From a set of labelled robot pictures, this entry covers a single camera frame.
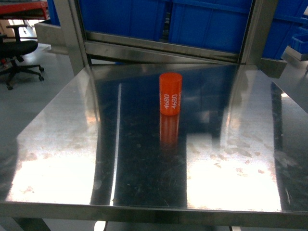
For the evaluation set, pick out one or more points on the orange cylindrical capacitor 4680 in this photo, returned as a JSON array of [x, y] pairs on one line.
[[170, 89]]

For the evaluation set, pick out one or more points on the blue plastic crate right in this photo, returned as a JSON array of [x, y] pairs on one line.
[[220, 24]]

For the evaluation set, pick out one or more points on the black office chair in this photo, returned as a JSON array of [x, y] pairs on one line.
[[15, 50]]

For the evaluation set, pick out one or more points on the small blue bin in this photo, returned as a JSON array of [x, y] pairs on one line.
[[299, 41]]

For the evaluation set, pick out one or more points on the stainless steel shelf frame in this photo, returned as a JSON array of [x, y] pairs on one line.
[[82, 46]]

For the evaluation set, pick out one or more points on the red metal frame table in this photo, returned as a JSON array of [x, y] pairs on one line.
[[24, 9]]

